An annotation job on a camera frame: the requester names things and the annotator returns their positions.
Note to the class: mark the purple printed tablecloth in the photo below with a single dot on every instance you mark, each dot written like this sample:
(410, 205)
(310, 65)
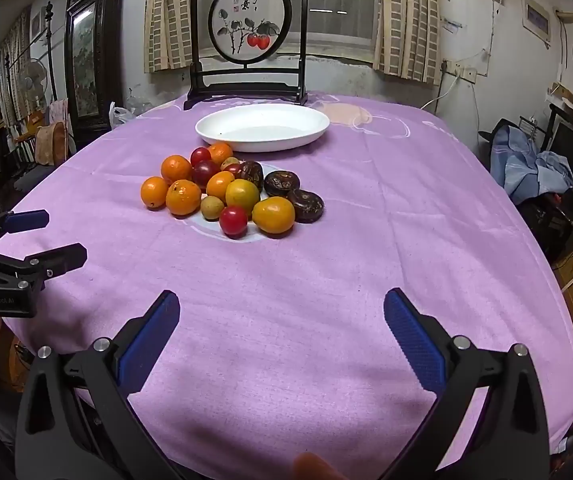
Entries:
(316, 270)

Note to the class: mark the dark wood framed panel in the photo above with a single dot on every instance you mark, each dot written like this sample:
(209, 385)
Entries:
(86, 60)

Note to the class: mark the wall socket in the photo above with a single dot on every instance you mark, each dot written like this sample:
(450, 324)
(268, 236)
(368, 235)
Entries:
(461, 72)

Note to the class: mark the white oval plate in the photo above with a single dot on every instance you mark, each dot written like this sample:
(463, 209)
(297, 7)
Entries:
(266, 135)

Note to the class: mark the dark framed painted table screen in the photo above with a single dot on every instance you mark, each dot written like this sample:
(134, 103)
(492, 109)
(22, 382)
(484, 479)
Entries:
(246, 91)

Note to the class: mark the white plastic bag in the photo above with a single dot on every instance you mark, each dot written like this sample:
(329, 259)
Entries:
(119, 115)

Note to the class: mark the beige longan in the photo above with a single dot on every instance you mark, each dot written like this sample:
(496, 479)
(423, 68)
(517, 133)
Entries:
(230, 162)
(212, 208)

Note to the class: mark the standing fan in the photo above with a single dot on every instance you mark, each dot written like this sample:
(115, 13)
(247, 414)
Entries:
(35, 80)

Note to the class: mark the orange tangerine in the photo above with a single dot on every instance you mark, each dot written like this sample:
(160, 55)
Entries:
(176, 168)
(183, 198)
(221, 153)

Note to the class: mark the yellow tomato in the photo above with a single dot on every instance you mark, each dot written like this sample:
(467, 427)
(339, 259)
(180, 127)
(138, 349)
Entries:
(242, 196)

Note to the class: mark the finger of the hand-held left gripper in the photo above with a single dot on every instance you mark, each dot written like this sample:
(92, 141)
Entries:
(26, 221)
(59, 257)

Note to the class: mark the dark red plum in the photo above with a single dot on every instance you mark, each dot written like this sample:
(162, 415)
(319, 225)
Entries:
(204, 172)

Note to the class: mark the blue cloth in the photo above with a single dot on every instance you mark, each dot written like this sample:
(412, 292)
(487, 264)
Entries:
(526, 160)

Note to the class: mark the person's right hand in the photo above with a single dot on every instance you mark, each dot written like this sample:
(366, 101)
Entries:
(316, 470)

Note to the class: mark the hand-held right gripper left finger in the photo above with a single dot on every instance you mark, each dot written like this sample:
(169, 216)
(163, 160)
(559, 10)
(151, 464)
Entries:
(149, 342)

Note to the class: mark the dark coat stand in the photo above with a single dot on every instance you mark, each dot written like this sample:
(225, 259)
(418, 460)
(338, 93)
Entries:
(49, 35)

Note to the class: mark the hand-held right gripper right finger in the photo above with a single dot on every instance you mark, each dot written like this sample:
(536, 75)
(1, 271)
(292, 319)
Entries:
(414, 342)

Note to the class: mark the orange oval tomato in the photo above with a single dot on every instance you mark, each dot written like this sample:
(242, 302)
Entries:
(273, 215)

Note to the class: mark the brown cushion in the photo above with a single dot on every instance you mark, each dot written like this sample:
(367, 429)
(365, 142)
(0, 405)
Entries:
(51, 142)

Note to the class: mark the orange kumquat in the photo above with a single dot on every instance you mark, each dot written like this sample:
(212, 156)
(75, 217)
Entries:
(219, 185)
(154, 192)

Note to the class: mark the clear plastic bag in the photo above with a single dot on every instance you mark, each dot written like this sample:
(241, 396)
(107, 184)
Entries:
(139, 102)

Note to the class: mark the red cherry tomato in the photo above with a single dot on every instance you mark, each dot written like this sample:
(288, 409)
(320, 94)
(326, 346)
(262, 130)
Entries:
(232, 170)
(199, 155)
(233, 221)

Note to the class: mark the checked beige curtain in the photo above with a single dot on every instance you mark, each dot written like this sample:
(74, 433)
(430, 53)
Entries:
(166, 20)
(406, 25)

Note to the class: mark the dark water chestnut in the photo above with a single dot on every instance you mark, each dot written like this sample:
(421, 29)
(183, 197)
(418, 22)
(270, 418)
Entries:
(282, 183)
(252, 174)
(306, 205)

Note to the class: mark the window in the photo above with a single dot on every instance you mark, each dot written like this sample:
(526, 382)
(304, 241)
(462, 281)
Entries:
(341, 5)

